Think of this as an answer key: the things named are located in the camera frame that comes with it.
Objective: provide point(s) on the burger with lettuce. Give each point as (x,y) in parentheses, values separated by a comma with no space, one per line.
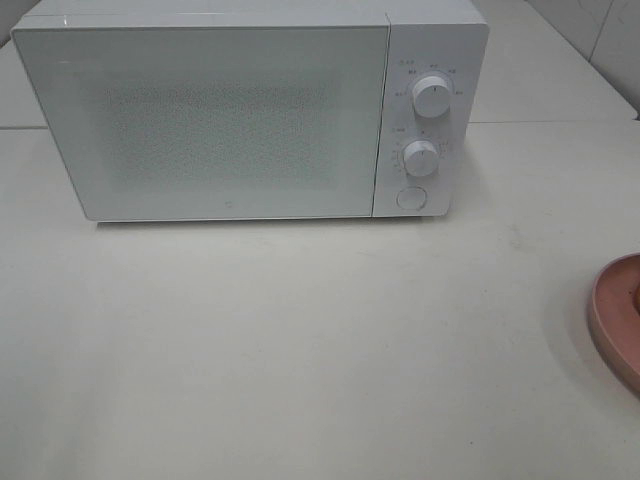
(637,300)

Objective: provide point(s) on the white dial knob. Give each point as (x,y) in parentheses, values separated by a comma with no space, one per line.
(420,158)
(431,95)

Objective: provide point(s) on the lower white dial knob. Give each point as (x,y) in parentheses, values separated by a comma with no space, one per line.
(420,158)

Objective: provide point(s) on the white microwave oven body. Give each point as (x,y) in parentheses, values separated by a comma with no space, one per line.
(423,36)

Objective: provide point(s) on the round white door button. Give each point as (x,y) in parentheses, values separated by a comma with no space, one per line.
(412,198)

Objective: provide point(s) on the pink round plate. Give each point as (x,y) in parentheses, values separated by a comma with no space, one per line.
(613,320)

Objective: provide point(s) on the upper white dial knob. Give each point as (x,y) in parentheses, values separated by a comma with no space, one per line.
(431,95)

